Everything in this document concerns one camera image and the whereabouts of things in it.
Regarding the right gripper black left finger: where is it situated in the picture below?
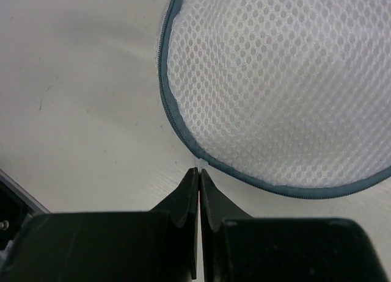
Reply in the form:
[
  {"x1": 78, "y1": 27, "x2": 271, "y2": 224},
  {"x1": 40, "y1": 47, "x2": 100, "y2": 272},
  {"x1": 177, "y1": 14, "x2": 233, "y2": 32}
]
[{"x1": 1, "y1": 168, "x2": 199, "y2": 281}]

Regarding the aluminium mounting rail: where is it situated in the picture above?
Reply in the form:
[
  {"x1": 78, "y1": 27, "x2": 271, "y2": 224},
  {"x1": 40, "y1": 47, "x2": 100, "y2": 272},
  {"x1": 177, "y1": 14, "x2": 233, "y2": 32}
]
[{"x1": 1, "y1": 170, "x2": 50, "y2": 256}]

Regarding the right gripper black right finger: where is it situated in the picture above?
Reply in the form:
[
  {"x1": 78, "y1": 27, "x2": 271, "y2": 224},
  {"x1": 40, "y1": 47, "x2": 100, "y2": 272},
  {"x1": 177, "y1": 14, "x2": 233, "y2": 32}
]
[{"x1": 199, "y1": 170, "x2": 388, "y2": 281}]

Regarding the white mesh laundry bag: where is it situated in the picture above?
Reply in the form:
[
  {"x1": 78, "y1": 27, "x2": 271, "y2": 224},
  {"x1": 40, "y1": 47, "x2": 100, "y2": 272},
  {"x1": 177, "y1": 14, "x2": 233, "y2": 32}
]
[{"x1": 156, "y1": 0, "x2": 390, "y2": 199}]

